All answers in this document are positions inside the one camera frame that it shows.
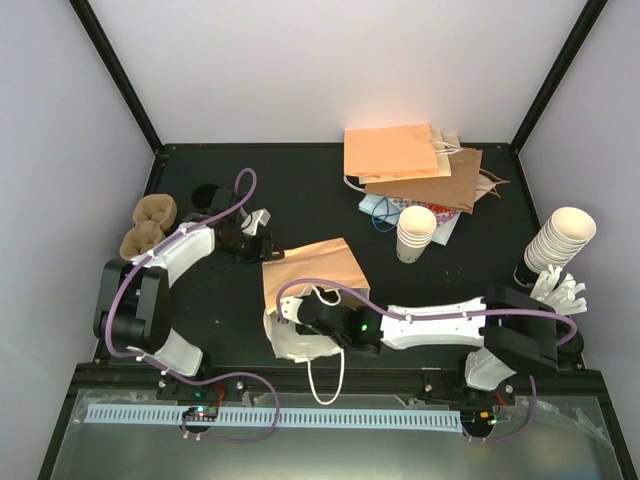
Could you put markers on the black paper cup stack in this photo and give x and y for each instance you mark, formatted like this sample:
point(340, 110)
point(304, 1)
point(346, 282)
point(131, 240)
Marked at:
point(203, 196)

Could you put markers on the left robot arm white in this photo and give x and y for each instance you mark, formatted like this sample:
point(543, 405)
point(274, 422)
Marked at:
point(133, 313)

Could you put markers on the pulp cup carrier stack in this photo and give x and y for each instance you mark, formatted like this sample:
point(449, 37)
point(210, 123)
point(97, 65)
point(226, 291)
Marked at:
point(153, 217)

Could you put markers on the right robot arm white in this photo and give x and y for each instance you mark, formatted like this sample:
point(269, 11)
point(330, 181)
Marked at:
point(508, 332)

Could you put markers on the blue slotted cable duct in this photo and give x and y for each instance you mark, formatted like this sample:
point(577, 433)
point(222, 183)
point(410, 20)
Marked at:
point(370, 419)

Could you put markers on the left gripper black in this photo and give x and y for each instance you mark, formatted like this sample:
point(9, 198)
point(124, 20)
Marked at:
point(263, 250)

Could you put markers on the tall white cup stack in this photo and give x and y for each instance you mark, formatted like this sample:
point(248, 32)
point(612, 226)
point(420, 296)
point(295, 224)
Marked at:
point(567, 231)

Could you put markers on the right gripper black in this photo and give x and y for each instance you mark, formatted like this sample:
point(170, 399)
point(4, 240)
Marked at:
point(324, 293)

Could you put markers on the light blue paper bag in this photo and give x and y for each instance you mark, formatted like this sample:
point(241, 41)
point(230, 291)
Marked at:
point(384, 215)

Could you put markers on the checkered paper bag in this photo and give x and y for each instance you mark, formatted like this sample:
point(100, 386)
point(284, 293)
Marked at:
point(446, 219)

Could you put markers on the white paper cup stack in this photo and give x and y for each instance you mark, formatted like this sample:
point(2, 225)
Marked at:
point(414, 229)

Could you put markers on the orange paper bag stack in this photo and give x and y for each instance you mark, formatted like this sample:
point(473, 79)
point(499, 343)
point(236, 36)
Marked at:
point(410, 152)

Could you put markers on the brown kraft paper bag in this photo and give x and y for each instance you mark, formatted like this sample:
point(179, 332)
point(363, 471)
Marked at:
point(457, 191)

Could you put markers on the black lid stack right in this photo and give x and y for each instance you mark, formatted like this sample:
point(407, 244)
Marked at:
point(571, 350)

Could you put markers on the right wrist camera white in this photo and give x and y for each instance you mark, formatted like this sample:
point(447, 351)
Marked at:
point(288, 309)

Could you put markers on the orange paper bag white handles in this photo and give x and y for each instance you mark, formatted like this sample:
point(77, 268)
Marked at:
point(305, 270)

